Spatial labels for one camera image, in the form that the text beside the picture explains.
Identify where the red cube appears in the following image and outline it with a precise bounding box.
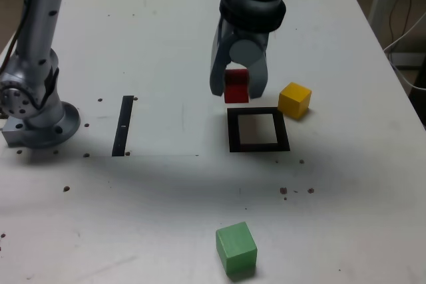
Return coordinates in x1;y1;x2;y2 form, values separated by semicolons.
223;68;250;104

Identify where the yellow cube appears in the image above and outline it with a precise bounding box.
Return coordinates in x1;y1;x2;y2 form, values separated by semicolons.
278;81;313;120

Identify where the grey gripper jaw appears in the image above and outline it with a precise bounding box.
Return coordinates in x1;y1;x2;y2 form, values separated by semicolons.
229;37;270;100

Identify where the black tape square outline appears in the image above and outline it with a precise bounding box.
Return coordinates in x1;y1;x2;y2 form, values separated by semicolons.
226;106;291;154

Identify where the green cube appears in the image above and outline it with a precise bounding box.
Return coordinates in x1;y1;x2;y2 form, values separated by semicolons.
215;221;259;275

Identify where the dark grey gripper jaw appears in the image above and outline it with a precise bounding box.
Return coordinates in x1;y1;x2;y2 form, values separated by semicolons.
209;19;234;98

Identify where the white cable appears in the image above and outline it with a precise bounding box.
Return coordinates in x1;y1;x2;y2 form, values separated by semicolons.
384;13;426;91

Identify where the black tape strip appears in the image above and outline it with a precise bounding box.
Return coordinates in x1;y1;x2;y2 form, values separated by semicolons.
111;95;134;158

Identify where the black cable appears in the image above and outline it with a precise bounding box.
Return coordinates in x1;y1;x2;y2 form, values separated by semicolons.
388;0;413;44

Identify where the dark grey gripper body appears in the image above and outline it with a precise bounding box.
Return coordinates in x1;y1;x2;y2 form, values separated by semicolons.
233;30;270;43

